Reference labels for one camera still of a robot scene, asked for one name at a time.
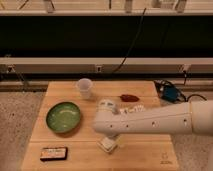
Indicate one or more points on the blue power adapter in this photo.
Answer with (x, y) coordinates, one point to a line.
(170, 94)

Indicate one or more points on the red chili pepper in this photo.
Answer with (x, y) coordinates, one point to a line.
(129, 98)

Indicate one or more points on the white wall outlet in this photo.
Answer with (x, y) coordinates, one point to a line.
(99, 68)

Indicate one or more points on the white small carton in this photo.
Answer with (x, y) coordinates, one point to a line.
(132, 109)

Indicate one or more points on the dark rectangular tin box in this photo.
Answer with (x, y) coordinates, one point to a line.
(53, 153)

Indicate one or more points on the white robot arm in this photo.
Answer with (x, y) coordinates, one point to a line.
(183, 118)

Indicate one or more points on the green ceramic bowl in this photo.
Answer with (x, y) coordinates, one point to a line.
(63, 117)

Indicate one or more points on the clear plastic cup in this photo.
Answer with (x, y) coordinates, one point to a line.
(84, 86)

